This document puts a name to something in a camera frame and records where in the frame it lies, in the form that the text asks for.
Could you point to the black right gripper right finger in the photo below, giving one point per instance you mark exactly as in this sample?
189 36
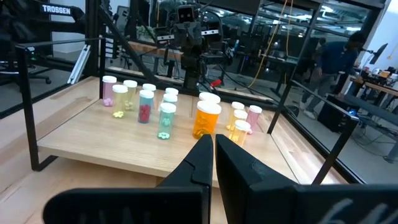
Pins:
248 193

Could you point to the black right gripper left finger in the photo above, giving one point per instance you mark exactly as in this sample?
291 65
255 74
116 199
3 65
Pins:
192 186

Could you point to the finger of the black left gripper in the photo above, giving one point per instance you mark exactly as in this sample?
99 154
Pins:
181 34
195 34

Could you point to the small blue pill bottle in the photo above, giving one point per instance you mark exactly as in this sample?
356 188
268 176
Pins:
149 86
145 107

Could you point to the small pale green pill bottle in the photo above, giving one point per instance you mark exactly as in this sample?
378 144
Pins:
170 97
130 93

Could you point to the large amber pill bottle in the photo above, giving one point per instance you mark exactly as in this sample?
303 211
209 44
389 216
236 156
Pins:
206 119

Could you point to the small pink pill bottle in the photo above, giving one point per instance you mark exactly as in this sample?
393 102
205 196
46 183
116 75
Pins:
255 118

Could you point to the clear acrylic tray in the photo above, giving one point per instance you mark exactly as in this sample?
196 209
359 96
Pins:
124 146

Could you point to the small pale yellow pill bottle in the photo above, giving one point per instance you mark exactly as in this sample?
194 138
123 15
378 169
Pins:
119 102

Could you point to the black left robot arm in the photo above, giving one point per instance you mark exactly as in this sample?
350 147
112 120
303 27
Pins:
190 71

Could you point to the wooden background table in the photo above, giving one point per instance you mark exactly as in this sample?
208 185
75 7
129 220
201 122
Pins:
149 49

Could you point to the black computer tower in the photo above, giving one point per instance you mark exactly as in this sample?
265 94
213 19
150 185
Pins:
329 115

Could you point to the person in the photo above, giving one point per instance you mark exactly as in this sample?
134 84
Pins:
332 68

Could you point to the black panel with Trossen logo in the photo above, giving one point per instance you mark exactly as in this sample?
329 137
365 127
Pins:
56 9

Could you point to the black office chair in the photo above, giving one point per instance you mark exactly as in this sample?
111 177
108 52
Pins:
18 73

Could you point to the wooden desk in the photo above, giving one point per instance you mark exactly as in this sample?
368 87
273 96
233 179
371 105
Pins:
379 85

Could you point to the black monitor on stand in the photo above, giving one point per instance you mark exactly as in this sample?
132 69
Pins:
381 53

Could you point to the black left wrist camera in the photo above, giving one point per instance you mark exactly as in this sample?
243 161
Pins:
187 14

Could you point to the white metal rail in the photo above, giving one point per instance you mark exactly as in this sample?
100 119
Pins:
79 65

